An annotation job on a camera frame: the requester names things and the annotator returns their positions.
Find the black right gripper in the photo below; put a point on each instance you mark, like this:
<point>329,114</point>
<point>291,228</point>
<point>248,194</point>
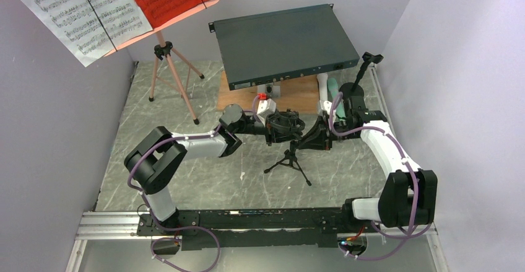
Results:
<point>318,137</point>

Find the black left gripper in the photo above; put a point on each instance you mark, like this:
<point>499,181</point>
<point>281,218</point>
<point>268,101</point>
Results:
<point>277,129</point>

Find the black tripod mic stand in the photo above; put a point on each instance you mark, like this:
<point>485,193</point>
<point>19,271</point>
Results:
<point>282,127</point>

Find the mint green microphone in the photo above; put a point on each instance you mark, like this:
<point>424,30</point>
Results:
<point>333,88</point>

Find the white microphone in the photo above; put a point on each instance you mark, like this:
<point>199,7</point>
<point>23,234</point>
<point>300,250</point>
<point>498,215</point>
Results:
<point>322,86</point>

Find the black round-base mic stand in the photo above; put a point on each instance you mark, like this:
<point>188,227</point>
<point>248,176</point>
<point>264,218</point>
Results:
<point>353,89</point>

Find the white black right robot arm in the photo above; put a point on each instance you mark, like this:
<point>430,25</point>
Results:
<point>408,197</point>

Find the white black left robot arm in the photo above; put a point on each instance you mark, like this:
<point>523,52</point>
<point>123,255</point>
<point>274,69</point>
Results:
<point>154,161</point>

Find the pink music stand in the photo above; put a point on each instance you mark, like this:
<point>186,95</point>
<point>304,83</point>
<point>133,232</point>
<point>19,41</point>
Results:
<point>170,66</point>

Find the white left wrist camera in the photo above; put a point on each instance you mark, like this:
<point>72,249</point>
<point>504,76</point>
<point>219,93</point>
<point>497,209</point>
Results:
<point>263,106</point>

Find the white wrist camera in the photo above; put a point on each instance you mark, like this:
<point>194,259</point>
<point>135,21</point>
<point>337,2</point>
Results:
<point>325,106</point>
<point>263,106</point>

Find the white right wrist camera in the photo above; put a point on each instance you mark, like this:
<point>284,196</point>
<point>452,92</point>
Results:
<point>325,106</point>

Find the grey unit support bracket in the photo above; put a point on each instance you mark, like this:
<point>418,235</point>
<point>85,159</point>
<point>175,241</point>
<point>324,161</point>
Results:
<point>272,90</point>

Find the dark rack-mount audio unit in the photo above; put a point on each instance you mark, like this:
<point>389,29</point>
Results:
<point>281,45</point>

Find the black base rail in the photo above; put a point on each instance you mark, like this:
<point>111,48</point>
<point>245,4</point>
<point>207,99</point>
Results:
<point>198,229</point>

